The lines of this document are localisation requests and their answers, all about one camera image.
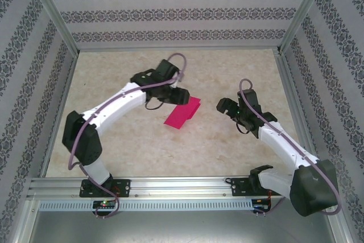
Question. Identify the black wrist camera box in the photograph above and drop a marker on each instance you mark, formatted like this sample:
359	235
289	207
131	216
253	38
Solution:
248	99
166	68

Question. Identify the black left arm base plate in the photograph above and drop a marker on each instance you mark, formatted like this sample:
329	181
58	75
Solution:
123	187

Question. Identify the aluminium side floor rail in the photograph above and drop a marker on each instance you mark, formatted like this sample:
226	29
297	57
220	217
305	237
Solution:
293	98
62	106

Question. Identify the grey sheet metal panel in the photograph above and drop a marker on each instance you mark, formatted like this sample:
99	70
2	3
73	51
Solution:
182	226

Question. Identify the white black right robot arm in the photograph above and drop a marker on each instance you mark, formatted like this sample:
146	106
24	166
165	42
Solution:
281	144

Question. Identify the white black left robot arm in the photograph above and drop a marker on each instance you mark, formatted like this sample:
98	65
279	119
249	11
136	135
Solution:
119	99

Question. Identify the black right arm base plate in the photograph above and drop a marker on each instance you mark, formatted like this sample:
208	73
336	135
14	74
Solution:
239	187

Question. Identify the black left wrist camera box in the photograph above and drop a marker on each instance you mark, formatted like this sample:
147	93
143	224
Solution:
166	68

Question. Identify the aluminium frame post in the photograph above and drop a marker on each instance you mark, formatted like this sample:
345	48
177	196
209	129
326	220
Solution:
54	12
302	12

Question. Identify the pink square paper sheet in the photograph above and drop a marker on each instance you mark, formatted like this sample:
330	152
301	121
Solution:
182	115

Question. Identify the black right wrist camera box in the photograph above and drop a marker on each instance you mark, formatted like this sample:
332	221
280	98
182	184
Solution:
248	99

